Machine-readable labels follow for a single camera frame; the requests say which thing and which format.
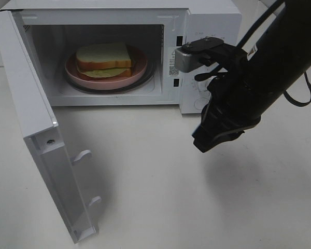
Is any white microwave oven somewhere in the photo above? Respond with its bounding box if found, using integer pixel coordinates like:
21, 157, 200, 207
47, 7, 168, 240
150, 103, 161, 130
0, 1, 242, 114

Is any pink round plate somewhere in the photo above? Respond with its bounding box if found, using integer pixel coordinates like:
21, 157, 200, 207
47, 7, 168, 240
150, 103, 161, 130
65, 45, 152, 92

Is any white microwave door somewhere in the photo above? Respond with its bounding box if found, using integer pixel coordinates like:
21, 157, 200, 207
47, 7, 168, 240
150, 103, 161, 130
0, 11, 101, 243

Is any white bread sandwich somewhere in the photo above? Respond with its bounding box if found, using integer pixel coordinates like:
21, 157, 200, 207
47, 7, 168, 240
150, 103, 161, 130
75, 43, 133, 80

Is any white warning label sticker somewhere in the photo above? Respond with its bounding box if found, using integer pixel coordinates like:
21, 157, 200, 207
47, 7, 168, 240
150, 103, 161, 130
167, 46, 182, 77

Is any white timer knob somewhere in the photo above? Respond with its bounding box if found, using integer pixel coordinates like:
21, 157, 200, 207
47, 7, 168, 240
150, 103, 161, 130
198, 80, 209, 92

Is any black camera cable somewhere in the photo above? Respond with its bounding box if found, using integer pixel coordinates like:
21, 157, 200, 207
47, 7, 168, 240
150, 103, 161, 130
194, 0, 311, 107

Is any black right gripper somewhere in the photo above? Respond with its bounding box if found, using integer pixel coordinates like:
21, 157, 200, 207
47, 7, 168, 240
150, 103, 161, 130
191, 43, 261, 153

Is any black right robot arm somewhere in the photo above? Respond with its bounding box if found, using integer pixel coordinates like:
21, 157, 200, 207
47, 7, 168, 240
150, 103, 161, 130
189, 1, 311, 152

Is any round white door button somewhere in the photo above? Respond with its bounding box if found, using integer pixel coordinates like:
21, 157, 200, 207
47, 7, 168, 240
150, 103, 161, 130
194, 98, 209, 110

